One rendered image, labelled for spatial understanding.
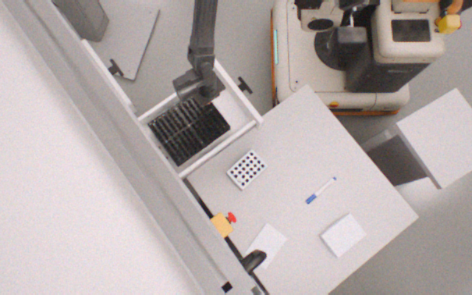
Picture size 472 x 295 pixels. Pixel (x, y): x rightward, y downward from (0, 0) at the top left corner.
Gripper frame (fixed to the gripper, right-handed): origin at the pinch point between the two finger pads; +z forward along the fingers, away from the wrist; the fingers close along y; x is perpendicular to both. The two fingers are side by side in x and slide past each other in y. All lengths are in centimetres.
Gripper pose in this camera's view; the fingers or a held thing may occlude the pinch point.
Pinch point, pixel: (207, 97)
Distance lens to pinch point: 150.9
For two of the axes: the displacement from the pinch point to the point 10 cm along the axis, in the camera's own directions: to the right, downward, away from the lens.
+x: 6.0, 7.8, -1.9
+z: -0.5, 2.7, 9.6
